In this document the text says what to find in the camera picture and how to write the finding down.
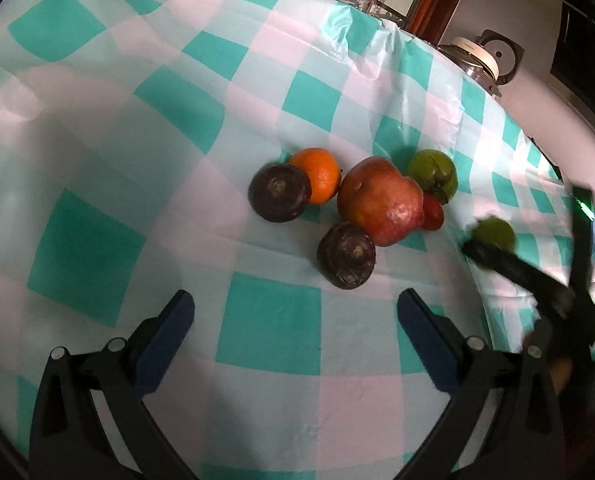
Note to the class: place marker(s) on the small green apple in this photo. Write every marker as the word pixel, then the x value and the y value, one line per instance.
pixel 497 232

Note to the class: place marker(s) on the large green apple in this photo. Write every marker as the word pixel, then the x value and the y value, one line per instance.
pixel 435 175

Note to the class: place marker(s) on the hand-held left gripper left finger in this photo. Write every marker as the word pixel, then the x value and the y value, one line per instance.
pixel 170 330

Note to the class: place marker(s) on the small red tomato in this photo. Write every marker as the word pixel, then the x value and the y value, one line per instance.
pixel 432 212

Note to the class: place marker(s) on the grey round appliance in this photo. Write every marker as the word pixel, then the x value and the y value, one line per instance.
pixel 505 55

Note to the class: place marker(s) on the red pomegranate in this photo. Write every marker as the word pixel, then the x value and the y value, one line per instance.
pixel 380 200

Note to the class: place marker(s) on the orange mandarin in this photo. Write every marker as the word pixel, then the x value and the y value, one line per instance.
pixel 320 175

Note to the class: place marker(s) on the teal white checkered tablecloth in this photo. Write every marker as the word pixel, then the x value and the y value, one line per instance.
pixel 102 160

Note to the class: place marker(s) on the dark purple passion fruit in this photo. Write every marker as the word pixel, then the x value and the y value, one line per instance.
pixel 280 192
pixel 346 255

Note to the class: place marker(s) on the dark cabinet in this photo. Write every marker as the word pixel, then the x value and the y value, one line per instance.
pixel 587 25

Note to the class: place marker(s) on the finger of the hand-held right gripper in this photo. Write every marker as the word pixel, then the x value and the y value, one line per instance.
pixel 517 270

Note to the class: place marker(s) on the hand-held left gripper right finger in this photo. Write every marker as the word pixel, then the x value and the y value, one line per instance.
pixel 427 345

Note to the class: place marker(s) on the white lidded kitchen appliance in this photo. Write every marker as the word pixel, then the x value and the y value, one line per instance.
pixel 470 57

